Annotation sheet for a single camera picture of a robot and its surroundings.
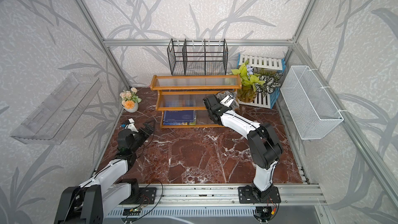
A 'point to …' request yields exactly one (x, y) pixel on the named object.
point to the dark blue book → (179, 117)
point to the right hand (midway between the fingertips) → (223, 101)
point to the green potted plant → (263, 80)
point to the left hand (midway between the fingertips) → (152, 124)
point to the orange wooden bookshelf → (180, 98)
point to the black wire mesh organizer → (198, 57)
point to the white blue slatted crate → (263, 64)
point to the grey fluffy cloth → (223, 95)
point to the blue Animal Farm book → (179, 122)
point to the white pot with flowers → (129, 101)
